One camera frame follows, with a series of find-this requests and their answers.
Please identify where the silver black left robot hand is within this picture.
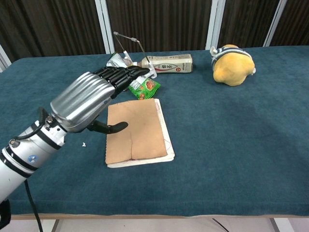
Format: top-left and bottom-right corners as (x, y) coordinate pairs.
(50, 66), (151, 135)

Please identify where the spiral notebook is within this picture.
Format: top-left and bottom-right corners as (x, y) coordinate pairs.
(104, 98), (176, 169)

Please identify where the dark blue cloth-covered table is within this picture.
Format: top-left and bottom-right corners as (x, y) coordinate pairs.
(0, 45), (309, 217)

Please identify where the green foil snack packet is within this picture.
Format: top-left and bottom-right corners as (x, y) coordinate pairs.
(106, 53), (162, 101)

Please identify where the beige label tea bottle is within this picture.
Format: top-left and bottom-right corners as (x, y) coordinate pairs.
(132, 54), (193, 74)

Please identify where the dark brown pleated curtain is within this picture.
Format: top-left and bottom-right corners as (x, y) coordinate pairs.
(0, 0), (309, 63)

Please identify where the metal table leg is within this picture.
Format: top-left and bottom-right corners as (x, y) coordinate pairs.
(269, 217), (291, 232)
(40, 219), (60, 232)

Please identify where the yellow plush toy striped hat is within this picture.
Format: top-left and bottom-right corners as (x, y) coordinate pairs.
(209, 44), (256, 87)

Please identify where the metal wire stand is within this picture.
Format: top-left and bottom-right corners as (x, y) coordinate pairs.
(113, 31), (158, 79)

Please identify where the white frame post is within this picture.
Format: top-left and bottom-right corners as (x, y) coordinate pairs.
(263, 0), (288, 47)
(205, 0), (226, 51)
(0, 44), (13, 73)
(94, 0), (115, 55)

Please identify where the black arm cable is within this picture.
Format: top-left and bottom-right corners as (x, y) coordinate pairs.
(23, 180), (42, 232)

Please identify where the thin black floor cable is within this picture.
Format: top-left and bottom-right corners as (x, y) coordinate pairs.
(212, 218), (230, 232)

